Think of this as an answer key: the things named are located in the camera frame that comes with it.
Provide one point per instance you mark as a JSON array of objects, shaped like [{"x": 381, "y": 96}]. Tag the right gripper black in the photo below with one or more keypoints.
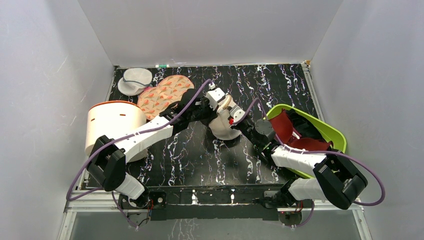
[{"x": 245, "y": 124}]

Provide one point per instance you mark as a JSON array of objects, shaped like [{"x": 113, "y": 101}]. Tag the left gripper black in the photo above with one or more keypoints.
[{"x": 211, "y": 113}]

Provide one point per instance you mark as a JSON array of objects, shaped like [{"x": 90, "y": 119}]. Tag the white mesh laundry bag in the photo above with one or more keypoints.
[{"x": 220, "y": 126}]

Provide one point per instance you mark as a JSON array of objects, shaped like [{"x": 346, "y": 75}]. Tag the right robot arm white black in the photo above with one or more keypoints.
[{"x": 333, "y": 177}]

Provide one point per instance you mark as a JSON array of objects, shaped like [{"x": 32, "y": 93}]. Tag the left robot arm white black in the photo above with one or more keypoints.
[{"x": 108, "y": 159}]

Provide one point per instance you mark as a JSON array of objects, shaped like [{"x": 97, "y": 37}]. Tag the floral mesh laundry bag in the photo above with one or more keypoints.
[{"x": 156, "y": 99}]

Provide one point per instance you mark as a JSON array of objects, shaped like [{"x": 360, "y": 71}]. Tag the small white grey-trimmed laundry bag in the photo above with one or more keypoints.
[{"x": 134, "y": 81}]

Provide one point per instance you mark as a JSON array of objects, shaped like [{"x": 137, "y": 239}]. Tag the red garment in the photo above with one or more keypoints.
[{"x": 289, "y": 136}]

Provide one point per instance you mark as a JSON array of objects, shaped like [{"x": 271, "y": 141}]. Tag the black garment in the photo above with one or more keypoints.
[{"x": 303, "y": 126}]

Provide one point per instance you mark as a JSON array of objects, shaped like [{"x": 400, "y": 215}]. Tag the green plastic basin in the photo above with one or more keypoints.
[{"x": 328, "y": 132}]

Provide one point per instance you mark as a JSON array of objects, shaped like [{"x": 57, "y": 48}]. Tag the white cylindrical basket orange rim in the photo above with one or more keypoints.
[{"x": 112, "y": 119}]

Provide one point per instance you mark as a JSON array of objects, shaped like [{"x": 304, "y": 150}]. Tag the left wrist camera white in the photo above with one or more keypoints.
[{"x": 215, "y": 96}]

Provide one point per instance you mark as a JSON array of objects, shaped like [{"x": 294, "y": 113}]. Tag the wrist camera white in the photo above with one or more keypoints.
[
  {"x": 236, "y": 114},
  {"x": 215, "y": 96}
]

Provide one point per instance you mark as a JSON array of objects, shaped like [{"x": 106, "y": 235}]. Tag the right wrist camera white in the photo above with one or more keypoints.
[{"x": 236, "y": 114}]

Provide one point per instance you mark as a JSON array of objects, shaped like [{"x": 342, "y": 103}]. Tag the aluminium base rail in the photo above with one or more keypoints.
[{"x": 173, "y": 202}]

